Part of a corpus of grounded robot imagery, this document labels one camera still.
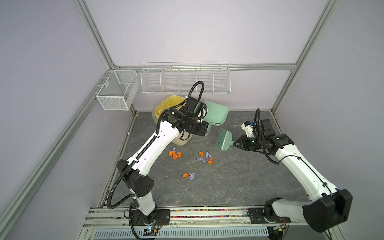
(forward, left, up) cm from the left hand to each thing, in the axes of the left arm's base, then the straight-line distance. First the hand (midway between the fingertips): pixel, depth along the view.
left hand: (205, 132), depth 72 cm
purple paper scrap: (+1, -2, -27) cm, 27 cm away
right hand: (-3, -15, -9) cm, 18 cm away
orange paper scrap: (+3, +18, -28) cm, 33 cm away
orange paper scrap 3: (-2, -4, -28) cm, 28 cm away
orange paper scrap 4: (-10, +12, -27) cm, 32 cm away
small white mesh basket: (+41, +54, -4) cm, 68 cm away
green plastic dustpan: (+11, -7, +1) cm, 13 cm away
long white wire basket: (+45, +14, +1) cm, 48 cm away
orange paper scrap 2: (+3, +1, -28) cm, 28 cm away
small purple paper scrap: (+8, +19, -28) cm, 35 cm away
